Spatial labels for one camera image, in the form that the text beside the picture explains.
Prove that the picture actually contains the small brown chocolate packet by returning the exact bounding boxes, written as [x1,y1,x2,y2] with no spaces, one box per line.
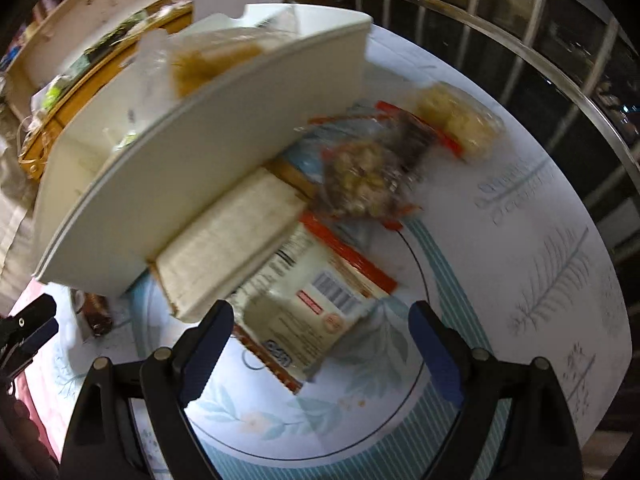
[72,289,114,337]

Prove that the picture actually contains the beige wafer bar pack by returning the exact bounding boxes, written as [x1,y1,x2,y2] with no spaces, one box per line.
[150,168,307,323]

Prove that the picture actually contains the red white biscuit packet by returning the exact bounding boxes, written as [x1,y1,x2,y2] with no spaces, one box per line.
[228,211,397,394]

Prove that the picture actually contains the red mixed nuts packet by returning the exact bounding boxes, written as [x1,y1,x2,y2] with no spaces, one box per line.
[285,101,463,223]

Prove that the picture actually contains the yellow cookies clear bag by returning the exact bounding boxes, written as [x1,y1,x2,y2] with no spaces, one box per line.
[414,81,506,159]

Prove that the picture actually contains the brown cake clear pack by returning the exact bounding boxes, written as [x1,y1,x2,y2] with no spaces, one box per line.
[132,27,298,102]

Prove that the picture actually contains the white printed tablecloth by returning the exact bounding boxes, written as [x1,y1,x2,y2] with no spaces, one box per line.
[26,27,632,479]

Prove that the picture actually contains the wooden desk with drawers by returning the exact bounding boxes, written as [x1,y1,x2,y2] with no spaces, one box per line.
[17,3,193,182]

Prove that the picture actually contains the white plastic organizer box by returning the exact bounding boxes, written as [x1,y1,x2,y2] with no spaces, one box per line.
[34,4,372,296]

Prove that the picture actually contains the green tissue pack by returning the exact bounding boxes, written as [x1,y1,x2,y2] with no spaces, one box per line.
[42,79,68,112]

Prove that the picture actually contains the wooden bookshelf hutch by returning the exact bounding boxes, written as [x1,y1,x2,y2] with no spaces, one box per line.
[6,0,190,120]

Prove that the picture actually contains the metal window security bars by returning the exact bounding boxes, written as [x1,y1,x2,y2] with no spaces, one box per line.
[339,0,640,261]

